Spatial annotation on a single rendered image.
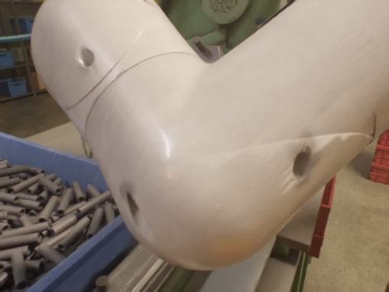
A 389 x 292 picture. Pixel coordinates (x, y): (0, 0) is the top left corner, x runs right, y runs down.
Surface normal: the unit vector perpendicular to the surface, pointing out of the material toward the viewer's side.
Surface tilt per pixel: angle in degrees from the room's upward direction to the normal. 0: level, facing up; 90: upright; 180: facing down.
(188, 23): 90
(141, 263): 0
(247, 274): 0
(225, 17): 90
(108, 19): 41
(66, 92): 84
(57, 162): 81
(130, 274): 0
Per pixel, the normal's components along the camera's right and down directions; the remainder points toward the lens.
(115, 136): -0.61, -0.09
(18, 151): -0.47, 0.22
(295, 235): 0.00, -0.91
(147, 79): -0.12, -0.49
